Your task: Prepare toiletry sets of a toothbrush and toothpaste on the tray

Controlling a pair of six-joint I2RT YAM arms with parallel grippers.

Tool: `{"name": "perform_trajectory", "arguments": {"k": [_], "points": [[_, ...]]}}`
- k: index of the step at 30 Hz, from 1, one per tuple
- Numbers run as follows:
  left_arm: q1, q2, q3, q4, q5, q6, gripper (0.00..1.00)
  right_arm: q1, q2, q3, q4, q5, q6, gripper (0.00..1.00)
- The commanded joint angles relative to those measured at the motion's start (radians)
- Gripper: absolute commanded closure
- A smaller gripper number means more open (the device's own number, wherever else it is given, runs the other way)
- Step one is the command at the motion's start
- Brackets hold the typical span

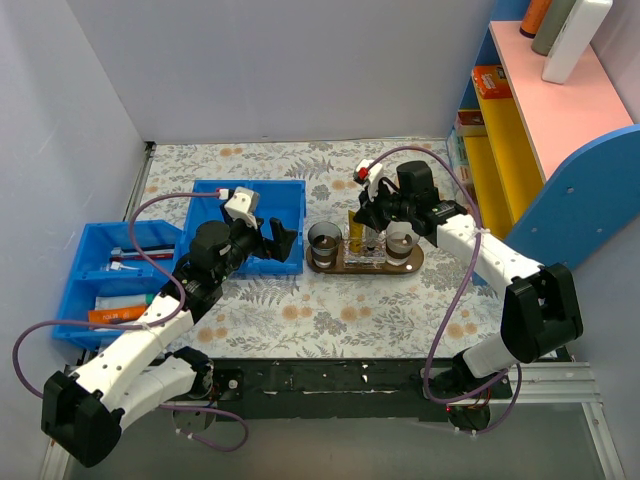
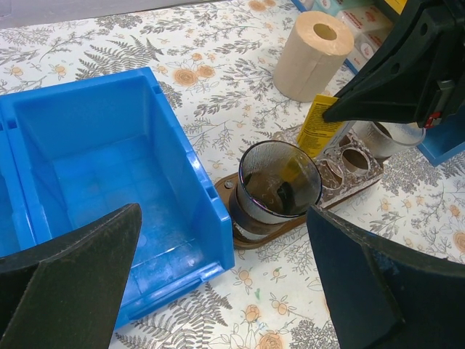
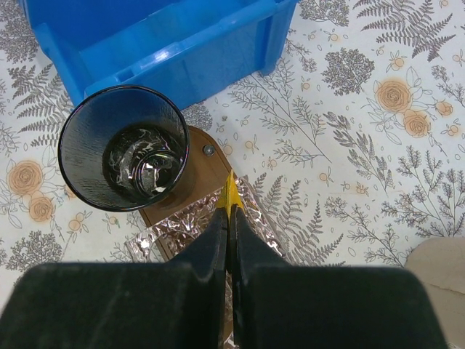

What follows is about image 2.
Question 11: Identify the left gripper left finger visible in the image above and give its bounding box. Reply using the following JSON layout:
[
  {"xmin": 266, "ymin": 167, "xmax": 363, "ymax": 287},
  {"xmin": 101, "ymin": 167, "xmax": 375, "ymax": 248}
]
[{"xmin": 1, "ymin": 204, "xmax": 142, "ymax": 348}]

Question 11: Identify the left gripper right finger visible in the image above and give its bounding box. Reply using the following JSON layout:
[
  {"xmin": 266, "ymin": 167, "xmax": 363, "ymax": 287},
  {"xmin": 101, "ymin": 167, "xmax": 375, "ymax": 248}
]
[{"xmin": 307, "ymin": 206, "xmax": 464, "ymax": 348}]

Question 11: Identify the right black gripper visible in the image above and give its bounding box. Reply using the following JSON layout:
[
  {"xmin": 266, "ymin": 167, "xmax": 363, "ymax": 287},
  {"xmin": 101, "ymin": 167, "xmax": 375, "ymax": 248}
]
[{"xmin": 323, "ymin": 1, "xmax": 464, "ymax": 128}]

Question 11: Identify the clear glass cup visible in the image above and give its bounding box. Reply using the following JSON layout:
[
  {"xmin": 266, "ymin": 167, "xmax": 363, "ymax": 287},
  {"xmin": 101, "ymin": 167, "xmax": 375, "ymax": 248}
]
[{"xmin": 352, "ymin": 121, "xmax": 426, "ymax": 160}]

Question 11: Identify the clear acrylic holder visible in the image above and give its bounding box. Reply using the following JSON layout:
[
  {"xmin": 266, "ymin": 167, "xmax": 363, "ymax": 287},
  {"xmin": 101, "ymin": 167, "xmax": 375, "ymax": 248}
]
[{"xmin": 315, "ymin": 130, "xmax": 384, "ymax": 209}]

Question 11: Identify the yellow toothpaste tube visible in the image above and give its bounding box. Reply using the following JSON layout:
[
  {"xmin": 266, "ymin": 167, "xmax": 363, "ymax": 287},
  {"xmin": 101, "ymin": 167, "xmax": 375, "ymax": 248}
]
[{"xmin": 281, "ymin": 95, "xmax": 343, "ymax": 165}]

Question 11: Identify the oval wooden tray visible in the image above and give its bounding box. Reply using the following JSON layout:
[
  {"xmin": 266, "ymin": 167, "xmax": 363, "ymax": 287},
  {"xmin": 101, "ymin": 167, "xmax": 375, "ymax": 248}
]
[{"xmin": 213, "ymin": 129, "xmax": 386, "ymax": 251}]

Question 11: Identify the colourful shelf unit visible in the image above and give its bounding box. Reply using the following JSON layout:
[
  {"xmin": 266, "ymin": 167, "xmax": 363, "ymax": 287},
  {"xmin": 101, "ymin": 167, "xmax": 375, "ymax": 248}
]
[{"xmin": 290, "ymin": 0, "xmax": 465, "ymax": 168}]

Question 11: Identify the brown toilet paper roll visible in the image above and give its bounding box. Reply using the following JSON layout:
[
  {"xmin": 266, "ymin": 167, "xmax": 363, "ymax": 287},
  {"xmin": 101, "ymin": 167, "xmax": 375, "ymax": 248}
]
[{"xmin": 273, "ymin": 11, "xmax": 355, "ymax": 103}]

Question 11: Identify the blue double bin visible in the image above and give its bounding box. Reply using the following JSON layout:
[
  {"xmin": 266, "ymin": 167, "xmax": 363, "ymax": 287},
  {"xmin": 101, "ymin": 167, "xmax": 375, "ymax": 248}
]
[{"xmin": 1, "ymin": 68, "xmax": 234, "ymax": 326}]

